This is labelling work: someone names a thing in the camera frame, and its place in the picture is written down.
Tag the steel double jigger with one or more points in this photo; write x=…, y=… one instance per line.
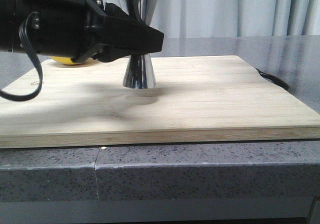
x=139, y=72

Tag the grey curtain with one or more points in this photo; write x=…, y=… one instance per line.
x=236, y=18

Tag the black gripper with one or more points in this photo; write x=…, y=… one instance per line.
x=61, y=28

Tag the wooden cutting board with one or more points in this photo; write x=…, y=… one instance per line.
x=196, y=99

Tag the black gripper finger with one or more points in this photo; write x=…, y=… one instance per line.
x=110, y=34

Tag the black board strap handle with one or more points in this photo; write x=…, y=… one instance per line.
x=274, y=79

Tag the yellow lemon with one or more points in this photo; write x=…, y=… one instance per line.
x=66, y=61

